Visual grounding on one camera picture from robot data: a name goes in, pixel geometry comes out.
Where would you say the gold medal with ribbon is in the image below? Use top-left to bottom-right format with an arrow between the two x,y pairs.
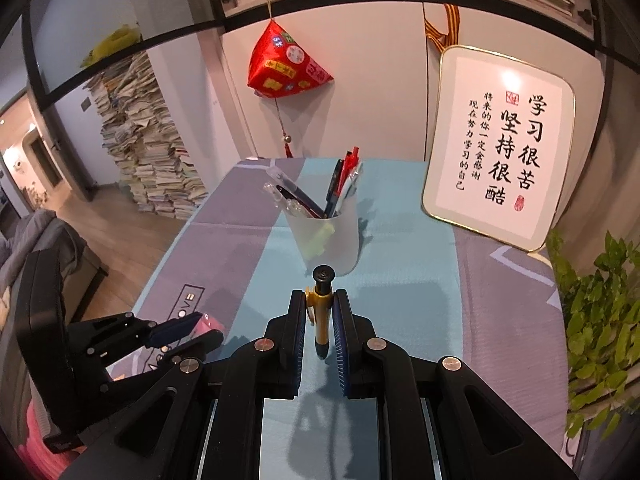
423,3 -> 461,54

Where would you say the red pen with clear grip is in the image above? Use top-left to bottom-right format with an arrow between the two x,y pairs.
337,146 -> 359,194

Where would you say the pink sleeve forearm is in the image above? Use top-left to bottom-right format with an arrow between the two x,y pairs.
17,399 -> 85,479

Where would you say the blue grey tablecloth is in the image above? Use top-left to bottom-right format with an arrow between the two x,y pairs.
134,159 -> 567,479

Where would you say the dark blue clear pen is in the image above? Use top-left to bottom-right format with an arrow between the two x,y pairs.
334,164 -> 362,217

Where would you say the green potted plant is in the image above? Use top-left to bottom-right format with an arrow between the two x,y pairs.
546,230 -> 639,438

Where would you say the red pyramid hanging ornament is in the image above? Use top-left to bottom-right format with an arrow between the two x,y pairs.
247,20 -> 334,99

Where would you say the red black pen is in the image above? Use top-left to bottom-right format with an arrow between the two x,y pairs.
276,184 -> 326,219

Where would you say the green highlighter pen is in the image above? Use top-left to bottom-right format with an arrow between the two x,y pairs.
302,223 -> 335,260

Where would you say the framed calligraphy sign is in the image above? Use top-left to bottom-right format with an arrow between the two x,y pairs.
422,46 -> 575,252

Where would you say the yellow black pen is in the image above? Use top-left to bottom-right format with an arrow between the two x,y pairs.
305,264 -> 335,360

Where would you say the frosted plastic pen cup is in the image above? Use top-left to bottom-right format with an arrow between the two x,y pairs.
284,194 -> 360,276

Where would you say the stack of papers on floor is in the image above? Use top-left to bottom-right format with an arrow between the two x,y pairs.
86,52 -> 207,220

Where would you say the pink teal eraser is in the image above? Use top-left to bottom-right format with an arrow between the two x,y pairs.
194,313 -> 224,335

